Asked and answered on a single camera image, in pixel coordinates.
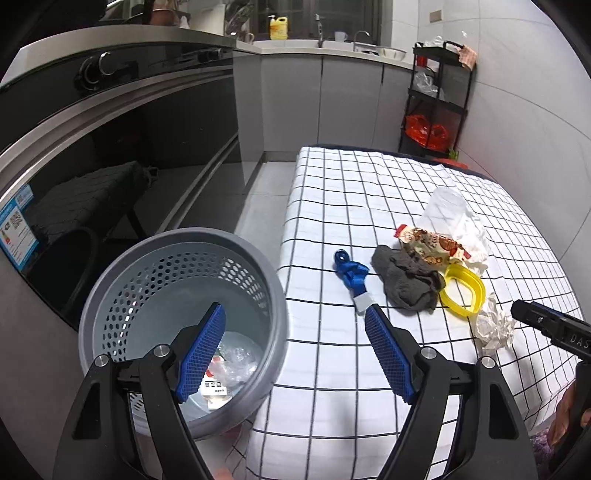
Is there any clear plastic bag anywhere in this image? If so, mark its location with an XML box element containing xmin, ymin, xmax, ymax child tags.
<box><xmin>413</xmin><ymin>69</ymin><xmax>446</xmax><ymax>100</ymax></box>

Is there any black oven knob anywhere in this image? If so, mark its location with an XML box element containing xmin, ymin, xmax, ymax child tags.
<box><xmin>75</xmin><ymin>52</ymin><xmax>114</xmax><ymax>91</ymax></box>

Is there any dark window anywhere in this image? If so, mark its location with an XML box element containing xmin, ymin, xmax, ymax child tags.
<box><xmin>203</xmin><ymin>0</ymin><xmax>384</xmax><ymax>43</ymax></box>

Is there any white printed packet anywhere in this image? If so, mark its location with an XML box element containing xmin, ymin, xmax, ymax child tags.
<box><xmin>201</xmin><ymin>376</ymin><xmax>232</xmax><ymax>403</ymax></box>

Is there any crumpled clear plastic film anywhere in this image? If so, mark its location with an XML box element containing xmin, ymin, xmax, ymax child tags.
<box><xmin>210</xmin><ymin>342</ymin><xmax>259</xmax><ymax>384</ymax></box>

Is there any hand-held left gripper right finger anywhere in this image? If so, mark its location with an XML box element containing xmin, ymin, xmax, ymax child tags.
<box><xmin>364</xmin><ymin>304</ymin><xmax>541</xmax><ymax>480</ymax></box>

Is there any grey perforated waste basket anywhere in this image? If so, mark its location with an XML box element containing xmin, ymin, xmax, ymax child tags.
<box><xmin>78</xmin><ymin>227</ymin><xmax>289</xmax><ymax>439</ymax></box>

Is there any yellow plastic ring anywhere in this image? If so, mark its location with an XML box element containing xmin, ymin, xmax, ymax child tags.
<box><xmin>438</xmin><ymin>262</ymin><xmax>487</xmax><ymax>319</ymax></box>

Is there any grey sock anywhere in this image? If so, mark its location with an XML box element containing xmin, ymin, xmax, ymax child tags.
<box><xmin>372</xmin><ymin>244</ymin><xmax>446</xmax><ymax>311</ymax></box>

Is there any white plastic bag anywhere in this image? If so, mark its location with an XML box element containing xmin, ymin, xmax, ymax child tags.
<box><xmin>455</xmin><ymin>211</ymin><xmax>490</xmax><ymax>276</ymax></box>

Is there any person's right hand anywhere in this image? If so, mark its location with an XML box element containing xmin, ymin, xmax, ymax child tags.
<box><xmin>549</xmin><ymin>381</ymin><xmax>583</xmax><ymax>448</ymax></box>

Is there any black built-in oven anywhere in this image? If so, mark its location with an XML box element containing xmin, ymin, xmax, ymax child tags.
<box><xmin>0</xmin><ymin>28</ymin><xmax>244</xmax><ymax>331</ymax></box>

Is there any grey kitchen cabinet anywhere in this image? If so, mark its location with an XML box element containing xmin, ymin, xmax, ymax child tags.
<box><xmin>232</xmin><ymin>39</ymin><xmax>416</xmax><ymax>163</ymax></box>

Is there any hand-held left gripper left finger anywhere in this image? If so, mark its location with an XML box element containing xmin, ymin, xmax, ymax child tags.
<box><xmin>52</xmin><ymin>302</ymin><xmax>227</xmax><ymax>480</ymax></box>

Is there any blue label sticker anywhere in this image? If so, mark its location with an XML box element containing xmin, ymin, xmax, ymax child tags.
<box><xmin>0</xmin><ymin>185</ymin><xmax>45</xmax><ymax>278</ymax></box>

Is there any white checked tablecloth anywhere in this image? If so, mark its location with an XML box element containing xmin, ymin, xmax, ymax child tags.
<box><xmin>247</xmin><ymin>146</ymin><xmax>580</xmax><ymax>480</ymax></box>

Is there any purple fuzzy cloth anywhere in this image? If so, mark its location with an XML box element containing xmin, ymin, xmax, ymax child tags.
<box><xmin>530</xmin><ymin>431</ymin><xmax>557</xmax><ymax>467</ymax></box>

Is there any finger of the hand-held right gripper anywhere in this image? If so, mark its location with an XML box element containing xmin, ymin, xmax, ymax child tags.
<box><xmin>511</xmin><ymin>300</ymin><xmax>561</xmax><ymax>342</ymax></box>

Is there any white tissue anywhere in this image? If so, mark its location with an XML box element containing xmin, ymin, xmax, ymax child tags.
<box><xmin>471</xmin><ymin>295</ymin><xmax>517</xmax><ymax>356</ymax></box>

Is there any black metal shelf rack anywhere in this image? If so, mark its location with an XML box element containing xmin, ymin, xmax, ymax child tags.
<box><xmin>398</xmin><ymin>41</ymin><xmax>476</xmax><ymax>157</ymax></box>

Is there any printed snack wrapper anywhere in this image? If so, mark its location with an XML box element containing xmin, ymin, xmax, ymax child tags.
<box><xmin>394</xmin><ymin>224</ymin><xmax>472</xmax><ymax>268</ymax></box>

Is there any brown pot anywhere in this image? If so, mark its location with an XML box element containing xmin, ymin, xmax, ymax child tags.
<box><xmin>152</xmin><ymin>7</ymin><xmax>191</xmax><ymax>27</ymax></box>

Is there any clear plastic cup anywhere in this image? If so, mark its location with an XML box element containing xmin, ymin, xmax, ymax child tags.
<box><xmin>424</xmin><ymin>187</ymin><xmax>468</xmax><ymax>236</ymax></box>

